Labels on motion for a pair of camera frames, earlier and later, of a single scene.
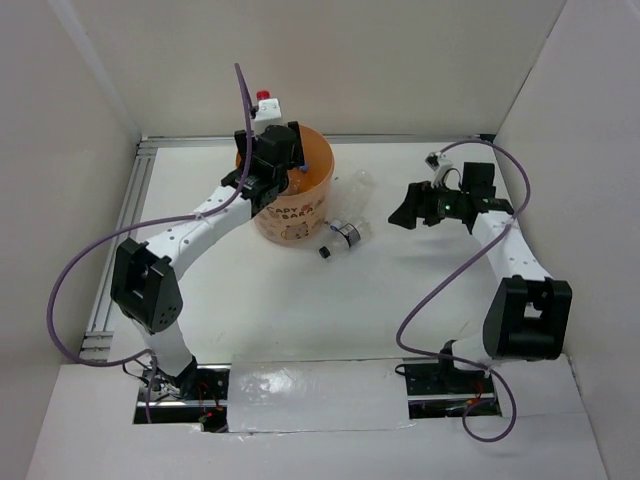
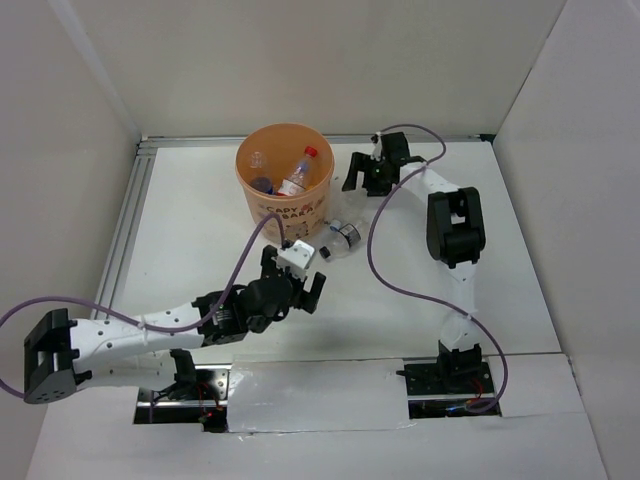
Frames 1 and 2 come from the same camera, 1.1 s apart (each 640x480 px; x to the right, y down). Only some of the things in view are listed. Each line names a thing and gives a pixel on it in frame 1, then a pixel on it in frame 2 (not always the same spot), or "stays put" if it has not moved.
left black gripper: (299, 156) → (310, 299)
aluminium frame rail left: (96, 338) stays put
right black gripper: (418, 203) → (362, 163)
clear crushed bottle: (358, 197) stays put
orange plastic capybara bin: (299, 213) stays put
